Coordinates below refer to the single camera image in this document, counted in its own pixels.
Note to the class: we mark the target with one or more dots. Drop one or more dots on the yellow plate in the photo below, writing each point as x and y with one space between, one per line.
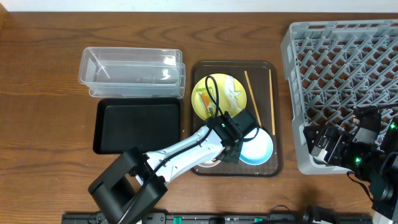
224 103

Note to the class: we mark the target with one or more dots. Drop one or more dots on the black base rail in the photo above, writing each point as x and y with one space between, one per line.
161 218

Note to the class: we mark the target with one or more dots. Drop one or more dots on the brown serving tray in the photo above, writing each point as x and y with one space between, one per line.
258 72

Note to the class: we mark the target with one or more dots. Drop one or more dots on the clear plastic bin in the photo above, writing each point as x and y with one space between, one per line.
129 72

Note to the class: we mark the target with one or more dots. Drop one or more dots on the blue bowl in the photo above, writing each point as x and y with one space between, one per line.
259 149

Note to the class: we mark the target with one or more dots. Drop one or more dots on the green orange snack wrapper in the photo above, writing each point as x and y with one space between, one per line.
206 105

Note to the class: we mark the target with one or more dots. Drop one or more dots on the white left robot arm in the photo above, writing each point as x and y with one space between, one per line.
131 186

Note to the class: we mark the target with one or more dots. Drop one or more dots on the white tissue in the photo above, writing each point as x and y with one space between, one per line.
231 93

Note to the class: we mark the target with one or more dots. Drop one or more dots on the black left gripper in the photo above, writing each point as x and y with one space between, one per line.
233 152

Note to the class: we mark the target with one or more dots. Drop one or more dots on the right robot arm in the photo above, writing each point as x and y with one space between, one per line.
378 168

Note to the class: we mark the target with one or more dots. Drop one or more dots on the black waste tray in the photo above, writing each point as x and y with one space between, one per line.
141 124

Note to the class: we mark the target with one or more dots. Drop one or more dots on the pink bowl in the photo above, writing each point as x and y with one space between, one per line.
209 164

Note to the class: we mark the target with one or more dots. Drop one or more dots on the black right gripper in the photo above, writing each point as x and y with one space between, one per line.
313 140

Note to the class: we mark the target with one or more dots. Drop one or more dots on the grey dishwasher rack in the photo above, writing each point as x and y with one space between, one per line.
332 67

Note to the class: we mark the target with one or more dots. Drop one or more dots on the wooden chopstick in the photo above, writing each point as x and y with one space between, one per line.
253 98
272 103

